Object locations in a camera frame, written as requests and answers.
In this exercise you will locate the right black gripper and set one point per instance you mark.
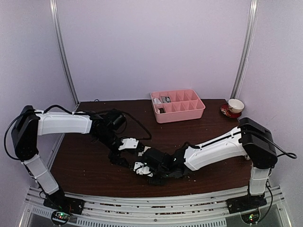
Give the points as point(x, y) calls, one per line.
point(157, 182)

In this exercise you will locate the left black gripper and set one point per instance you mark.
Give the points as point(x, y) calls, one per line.
point(119, 160)

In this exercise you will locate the navy and cream underwear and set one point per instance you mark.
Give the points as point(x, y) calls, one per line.
point(141, 152)

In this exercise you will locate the grey boxer briefs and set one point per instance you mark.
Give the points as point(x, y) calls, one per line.
point(165, 99)

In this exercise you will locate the pink divided organizer box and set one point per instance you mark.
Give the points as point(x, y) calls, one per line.
point(185, 105)

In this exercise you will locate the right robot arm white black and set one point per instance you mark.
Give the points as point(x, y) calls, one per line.
point(249, 139)

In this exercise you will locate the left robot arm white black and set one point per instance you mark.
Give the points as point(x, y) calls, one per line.
point(31, 124)

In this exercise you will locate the black item in box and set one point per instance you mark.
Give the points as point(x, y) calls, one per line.
point(161, 110)

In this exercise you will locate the white rolled item in box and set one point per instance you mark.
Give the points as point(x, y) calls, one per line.
point(156, 101)

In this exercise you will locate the red patterned saucer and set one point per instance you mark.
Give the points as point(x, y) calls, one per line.
point(227, 112)

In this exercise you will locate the left round controller board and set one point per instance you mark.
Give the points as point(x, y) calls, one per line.
point(60, 217)

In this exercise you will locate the round controller board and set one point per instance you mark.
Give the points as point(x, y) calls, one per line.
point(250, 218)
point(60, 217)

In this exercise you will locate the white ceramic bowl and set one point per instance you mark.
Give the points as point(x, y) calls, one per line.
point(235, 106)

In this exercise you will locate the right round controller board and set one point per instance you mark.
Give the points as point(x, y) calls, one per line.
point(250, 218)

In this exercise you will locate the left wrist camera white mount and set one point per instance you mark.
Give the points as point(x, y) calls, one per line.
point(130, 143)

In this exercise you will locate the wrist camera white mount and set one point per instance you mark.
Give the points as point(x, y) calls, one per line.
point(142, 169)
point(130, 143)

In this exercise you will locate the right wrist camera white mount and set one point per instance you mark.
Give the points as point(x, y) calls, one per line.
point(142, 169)

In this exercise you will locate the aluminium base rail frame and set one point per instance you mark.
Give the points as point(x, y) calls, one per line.
point(198, 210)

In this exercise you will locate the right aluminium corner post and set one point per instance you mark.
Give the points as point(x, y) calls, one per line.
point(248, 39)

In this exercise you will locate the aluminium corner post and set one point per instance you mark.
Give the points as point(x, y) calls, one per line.
point(63, 56)
point(248, 39)

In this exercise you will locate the left aluminium corner post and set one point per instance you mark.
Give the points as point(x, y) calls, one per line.
point(63, 56)

